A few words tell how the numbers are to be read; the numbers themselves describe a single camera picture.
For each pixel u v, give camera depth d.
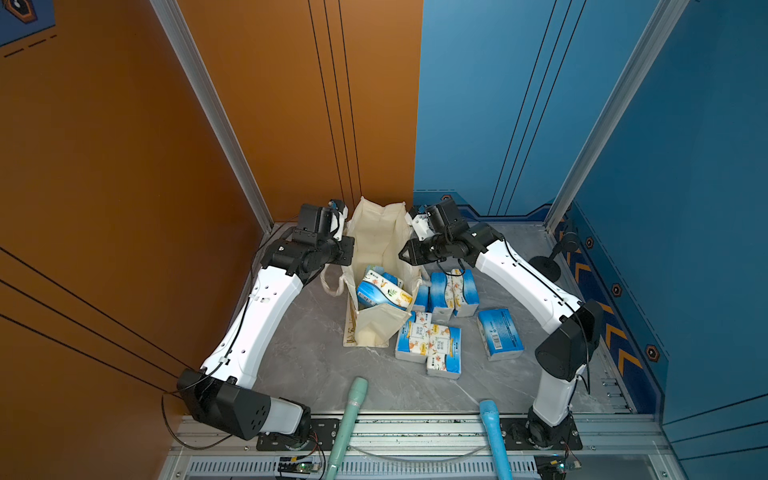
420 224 0.72
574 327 0.45
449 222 0.60
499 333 0.83
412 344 0.81
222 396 0.38
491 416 0.74
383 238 0.96
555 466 0.70
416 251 0.69
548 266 1.05
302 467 0.70
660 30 0.71
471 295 0.90
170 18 0.70
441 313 0.89
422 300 0.89
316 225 0.54
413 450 0.73
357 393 0.77
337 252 0.65
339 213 0.58
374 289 0.72
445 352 0.81
